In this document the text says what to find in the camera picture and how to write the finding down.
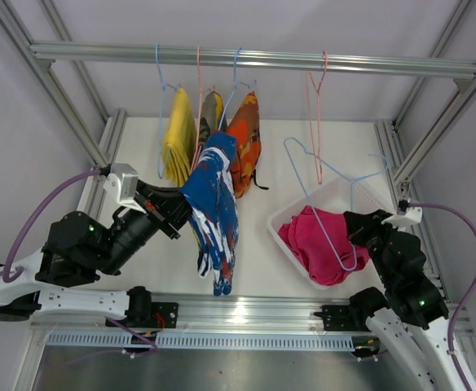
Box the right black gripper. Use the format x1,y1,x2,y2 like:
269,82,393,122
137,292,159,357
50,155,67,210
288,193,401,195
343,209,399,284

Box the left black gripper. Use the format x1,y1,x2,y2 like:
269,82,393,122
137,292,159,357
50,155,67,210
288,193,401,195
94,180,205,277

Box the white plastic basket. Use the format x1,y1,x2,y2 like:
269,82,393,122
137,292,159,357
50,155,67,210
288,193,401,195
267,177,394,289

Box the blue white patterned trousers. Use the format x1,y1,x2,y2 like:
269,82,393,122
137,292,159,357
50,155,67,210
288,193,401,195
180,132,239,296

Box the pink trousers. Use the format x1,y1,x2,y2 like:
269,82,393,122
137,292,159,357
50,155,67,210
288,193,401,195
278,205,371,287

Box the blue hanger with blue trousers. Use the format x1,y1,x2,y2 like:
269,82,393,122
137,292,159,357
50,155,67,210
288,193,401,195
267,156,395,279

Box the orange camouflage trousers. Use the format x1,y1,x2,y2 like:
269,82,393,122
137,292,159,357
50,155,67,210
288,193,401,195
227,92,269,199

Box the pink wire hanger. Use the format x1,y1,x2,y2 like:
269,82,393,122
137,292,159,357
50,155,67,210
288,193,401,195
305,51,328,185

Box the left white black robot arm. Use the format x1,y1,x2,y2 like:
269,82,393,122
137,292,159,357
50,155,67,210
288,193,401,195
0,181,192,329

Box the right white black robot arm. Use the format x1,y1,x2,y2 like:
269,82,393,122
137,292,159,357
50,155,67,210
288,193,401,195
315,204,476,390

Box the yellow trousers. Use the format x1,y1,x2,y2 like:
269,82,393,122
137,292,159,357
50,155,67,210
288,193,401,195
161,88,197,187

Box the green camouflage trousers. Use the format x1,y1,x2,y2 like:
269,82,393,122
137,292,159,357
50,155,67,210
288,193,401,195
196,91,227,156

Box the light blue hanger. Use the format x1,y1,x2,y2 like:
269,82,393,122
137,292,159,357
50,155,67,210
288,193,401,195
155,44,180,179

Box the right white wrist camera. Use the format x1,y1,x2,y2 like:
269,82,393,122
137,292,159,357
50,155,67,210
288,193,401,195
381,199,422,228

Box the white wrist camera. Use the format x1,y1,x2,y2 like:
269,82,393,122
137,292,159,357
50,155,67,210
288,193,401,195
381,199,422,228
101,163,144,213

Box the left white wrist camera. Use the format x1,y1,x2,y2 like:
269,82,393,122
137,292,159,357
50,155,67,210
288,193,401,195
101,163,144,213

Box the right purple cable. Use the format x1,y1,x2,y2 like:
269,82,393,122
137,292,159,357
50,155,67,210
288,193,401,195
408,201,476,391

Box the purple cable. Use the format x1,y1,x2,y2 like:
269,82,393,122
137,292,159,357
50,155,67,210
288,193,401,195
408,201,476,391
2,169,107,283

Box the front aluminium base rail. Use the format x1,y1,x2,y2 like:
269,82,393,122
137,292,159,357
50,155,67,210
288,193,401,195
29,289,474,336

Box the white slotted cable duct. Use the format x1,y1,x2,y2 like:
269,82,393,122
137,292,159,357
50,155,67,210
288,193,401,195
46,331,355,352

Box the aluminium frame structure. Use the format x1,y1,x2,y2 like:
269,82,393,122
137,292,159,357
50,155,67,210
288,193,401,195
0,0,476,391

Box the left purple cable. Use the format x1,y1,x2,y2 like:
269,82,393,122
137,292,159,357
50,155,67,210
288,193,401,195
2,169,107,283

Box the aluminium hanging rail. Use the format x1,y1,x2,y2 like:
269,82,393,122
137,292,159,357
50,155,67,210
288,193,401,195
30,42,476,80

